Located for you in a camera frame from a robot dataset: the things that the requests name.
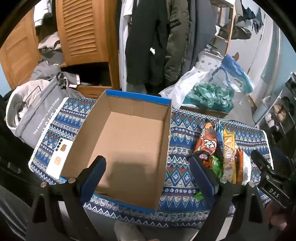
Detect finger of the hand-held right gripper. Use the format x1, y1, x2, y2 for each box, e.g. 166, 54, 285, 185
251, 149, 278, 181

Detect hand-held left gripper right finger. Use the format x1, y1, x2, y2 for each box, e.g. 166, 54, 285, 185
189, 156, 274, 241

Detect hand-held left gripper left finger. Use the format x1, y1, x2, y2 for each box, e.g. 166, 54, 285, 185
25, 155, 107, 241

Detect orange white snack packet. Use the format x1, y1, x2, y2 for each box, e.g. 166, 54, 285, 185
238, 149, 252, 186

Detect green snack packet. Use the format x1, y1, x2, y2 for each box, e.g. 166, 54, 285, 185
211, 155, 224, 178

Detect orange black snack packet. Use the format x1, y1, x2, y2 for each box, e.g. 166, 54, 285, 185
193, 122, 219, 169

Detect long gold snack packet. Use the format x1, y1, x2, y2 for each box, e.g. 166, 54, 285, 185
222, 128, 237, 184

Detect blue-edged cardboard box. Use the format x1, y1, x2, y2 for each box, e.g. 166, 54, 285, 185
59, 90, 172, 214

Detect person's right hand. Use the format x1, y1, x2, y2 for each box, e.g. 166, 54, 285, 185
265, 202, 290, 232

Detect white smartphone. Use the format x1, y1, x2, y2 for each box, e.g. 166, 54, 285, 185
46, 138, 73, 179

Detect blue patterned tablecloth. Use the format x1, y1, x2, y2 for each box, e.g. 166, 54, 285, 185
28, 97, 274, 229

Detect pair of beige shoes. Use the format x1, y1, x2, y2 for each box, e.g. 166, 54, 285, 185
272, 104, 289, 117

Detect metal shoe rack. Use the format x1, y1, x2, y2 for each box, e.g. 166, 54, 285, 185
254, 72, 296, 144

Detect crumpled teal tissue paper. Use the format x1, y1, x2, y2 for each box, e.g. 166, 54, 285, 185
183, 83, 235, 112

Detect grey fabric laundry basket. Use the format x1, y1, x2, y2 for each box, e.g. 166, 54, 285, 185
6, 79, 68, 149

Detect white plastic bag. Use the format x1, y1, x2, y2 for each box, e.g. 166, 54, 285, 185
159, 67, 211, 109

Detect blue plastic bag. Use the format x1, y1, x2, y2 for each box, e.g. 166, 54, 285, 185
209, 54, 254, 94

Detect grey crumpled clothing pile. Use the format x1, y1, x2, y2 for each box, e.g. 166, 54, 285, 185
30, 62, 81, 89

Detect white patterned storage box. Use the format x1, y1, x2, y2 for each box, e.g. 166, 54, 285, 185
196, 49, 225, 70

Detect white hanging garment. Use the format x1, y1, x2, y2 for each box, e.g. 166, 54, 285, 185
119, 0, 137, 91

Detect dark hanging garment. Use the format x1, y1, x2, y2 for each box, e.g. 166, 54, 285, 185
231, 14, 252, 40

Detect wooden shelf rack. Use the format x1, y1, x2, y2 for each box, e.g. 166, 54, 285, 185
209, 0, 237, 56

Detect grey folded clothes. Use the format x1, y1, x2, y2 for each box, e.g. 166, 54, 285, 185
37, 31, 65, 66

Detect olive green hanging jacket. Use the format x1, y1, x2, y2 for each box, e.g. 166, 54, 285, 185
163, 0, 191, 81

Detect grey blue hanging coat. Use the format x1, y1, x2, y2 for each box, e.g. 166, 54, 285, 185
185, 0, 218, 72

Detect panelled wooden wardrobe door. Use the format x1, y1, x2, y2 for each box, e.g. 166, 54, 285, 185
0, 9, 42, 90

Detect louvered wooden wardrobe door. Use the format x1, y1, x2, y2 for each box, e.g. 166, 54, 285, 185
55, 0, 121, 67

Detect black hanging coat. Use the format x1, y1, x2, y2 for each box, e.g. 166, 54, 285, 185
126, 0, 172, 87

